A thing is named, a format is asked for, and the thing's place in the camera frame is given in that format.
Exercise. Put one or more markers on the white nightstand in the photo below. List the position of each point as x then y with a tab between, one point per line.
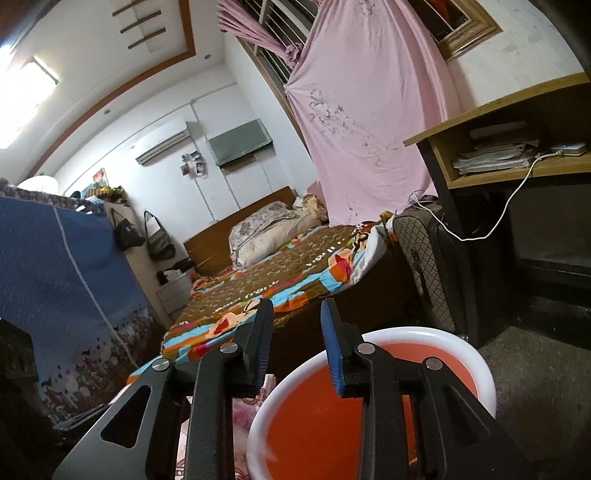
174	293

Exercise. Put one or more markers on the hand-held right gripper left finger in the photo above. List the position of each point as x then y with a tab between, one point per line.
258	350

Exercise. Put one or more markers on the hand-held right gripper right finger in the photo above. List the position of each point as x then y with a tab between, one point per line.
331	350

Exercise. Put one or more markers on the white air conditioner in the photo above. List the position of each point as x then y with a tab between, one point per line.
161	145

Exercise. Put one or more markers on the checkered suitcase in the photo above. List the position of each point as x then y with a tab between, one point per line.
431	272

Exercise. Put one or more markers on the blue fabric wardrobe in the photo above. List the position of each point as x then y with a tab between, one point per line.
69	286

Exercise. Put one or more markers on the ceiling light panel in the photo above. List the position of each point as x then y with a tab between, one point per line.
23	101

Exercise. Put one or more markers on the small white device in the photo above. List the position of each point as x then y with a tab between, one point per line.
568	149

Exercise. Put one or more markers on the round white lamp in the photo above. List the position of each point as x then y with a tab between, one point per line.
39	183

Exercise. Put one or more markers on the floral pillow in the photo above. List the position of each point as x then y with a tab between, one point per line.
258	230

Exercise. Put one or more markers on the barred window with wooden frame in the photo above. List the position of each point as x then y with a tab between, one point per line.
277	60

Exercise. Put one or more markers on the wooden headboard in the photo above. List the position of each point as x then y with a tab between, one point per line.
207	249

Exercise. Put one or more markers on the grey black handbag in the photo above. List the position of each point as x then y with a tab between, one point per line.
159	240

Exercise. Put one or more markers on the black clothing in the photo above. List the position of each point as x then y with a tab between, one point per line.
175	272

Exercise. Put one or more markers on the wooden desk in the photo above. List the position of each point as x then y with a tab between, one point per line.
508	101

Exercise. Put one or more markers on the stack of papers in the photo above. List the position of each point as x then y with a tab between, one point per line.
494	154

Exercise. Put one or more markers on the beige crumpled clothes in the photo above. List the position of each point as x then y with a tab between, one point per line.
311	207

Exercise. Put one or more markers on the wall socket cluster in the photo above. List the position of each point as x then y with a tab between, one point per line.
193	165

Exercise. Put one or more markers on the red hanging cloth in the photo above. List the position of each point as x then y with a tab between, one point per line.
450	9

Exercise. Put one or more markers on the brown patterned blanket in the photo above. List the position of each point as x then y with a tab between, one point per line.
286	272

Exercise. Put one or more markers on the grey wall cover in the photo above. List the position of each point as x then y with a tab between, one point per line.
238	143

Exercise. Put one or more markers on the pink curtain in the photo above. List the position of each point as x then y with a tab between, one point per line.
258	27

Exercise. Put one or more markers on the pink hanging sheet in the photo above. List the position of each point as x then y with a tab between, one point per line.
369	101

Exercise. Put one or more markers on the orange basin with white rim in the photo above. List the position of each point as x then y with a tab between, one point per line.
304	424

